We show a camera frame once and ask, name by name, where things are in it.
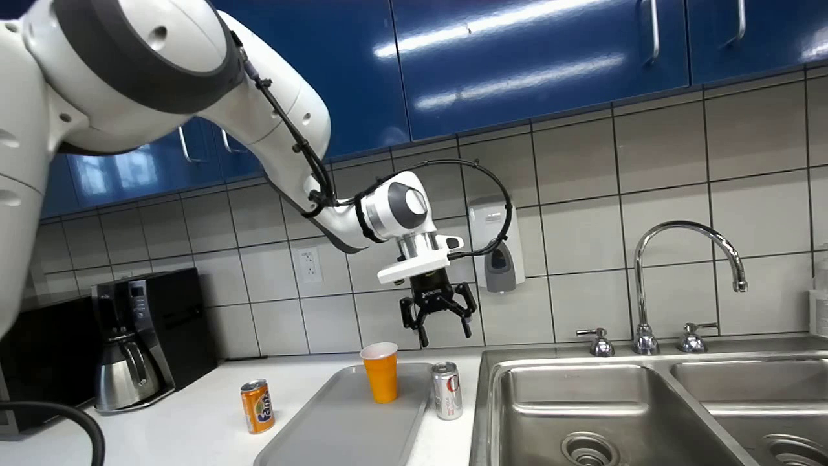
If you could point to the orange fanta can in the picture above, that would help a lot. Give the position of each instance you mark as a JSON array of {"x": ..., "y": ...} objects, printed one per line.
[{"x": 256, "y": 408}]

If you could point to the sink drain strainer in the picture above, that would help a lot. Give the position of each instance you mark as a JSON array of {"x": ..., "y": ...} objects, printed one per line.
[
  {"x": 588, "y": 448},
  {"x": 793, "y": 450}
]

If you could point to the black coffee maker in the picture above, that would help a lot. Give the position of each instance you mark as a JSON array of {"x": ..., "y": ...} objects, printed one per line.
[{"x": 182, "y": 326}]

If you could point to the silver coke can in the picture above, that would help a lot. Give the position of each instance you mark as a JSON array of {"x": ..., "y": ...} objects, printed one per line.
[{"x": 445, "y": 392}]

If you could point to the chrome faucet knob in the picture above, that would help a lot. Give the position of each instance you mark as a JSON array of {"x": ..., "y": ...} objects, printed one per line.
[
  {"x": 599, "y": 343},
  {"x": 694, "y": 336}
]

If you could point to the white wall outlet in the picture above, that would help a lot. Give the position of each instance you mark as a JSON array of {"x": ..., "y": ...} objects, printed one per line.
[{"x": 307, "y": 270}]

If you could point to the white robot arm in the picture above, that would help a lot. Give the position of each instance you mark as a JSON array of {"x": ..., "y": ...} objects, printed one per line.
[{"x": 129, "y": 59}]

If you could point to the blue upper cabinets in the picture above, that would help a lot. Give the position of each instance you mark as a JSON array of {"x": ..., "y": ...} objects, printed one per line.
[{"x": 517, "y": 59}]

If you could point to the white wall soap dispenser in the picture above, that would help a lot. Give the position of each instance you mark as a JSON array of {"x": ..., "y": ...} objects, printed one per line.
[{"x": 491, "y": 221}]

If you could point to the orange paper cup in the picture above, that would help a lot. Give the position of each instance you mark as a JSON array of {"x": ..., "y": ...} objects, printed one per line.
[{"x": 381, "y": 377}]

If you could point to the steel coffee carafe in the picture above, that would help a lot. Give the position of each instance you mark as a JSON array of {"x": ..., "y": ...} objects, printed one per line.
[{"x": 124, "y": 377}]

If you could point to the chrome gooseneck faucet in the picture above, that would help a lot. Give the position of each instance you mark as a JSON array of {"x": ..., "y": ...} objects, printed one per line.
[{"x": 643, "y": 326}]

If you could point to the grey metal tray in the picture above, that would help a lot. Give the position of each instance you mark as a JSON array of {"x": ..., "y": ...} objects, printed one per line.
[{"x": 345, "y": 431}]

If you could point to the stainless steel double sink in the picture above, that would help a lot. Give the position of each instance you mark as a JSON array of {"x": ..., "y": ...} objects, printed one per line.
[{"x": 533, "y": 405}]

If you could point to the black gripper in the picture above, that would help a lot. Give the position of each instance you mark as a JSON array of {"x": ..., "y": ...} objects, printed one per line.
[{"x": 432, "y": 287}]

